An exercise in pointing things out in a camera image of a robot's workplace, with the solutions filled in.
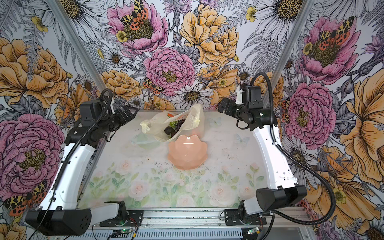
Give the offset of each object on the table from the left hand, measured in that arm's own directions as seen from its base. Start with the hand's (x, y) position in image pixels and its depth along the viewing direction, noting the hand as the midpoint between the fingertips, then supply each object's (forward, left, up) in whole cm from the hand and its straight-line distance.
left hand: (133, 118), depth 72 cm
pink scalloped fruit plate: (0, -24, -33) cm, 41 cm away
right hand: (+2, -44, +3) cm, 44 cm away
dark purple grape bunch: (+20, -18, -29) cm, 40 cm away
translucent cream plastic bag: (+6, -6, -14) cm, 17 cm away
